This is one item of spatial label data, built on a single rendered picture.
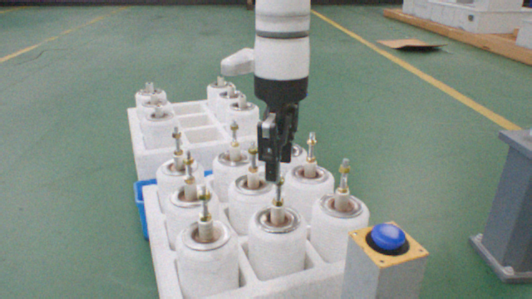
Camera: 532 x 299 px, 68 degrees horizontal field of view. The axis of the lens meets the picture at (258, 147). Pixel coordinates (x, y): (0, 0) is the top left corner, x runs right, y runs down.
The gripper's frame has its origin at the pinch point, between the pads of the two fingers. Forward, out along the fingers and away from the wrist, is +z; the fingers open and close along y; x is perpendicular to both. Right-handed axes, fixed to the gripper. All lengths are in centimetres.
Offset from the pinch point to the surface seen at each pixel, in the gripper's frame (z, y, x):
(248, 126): 15, 46, 22
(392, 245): 2.7, -10.6, -17.3
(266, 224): 9.8, -2.3, 1.2
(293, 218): 9.8, 0.8, -2.4
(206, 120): 20, 58, 41
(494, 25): 21, 345, -92
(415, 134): 35, 108, -27
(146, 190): 17.3, 10.6, 32.7
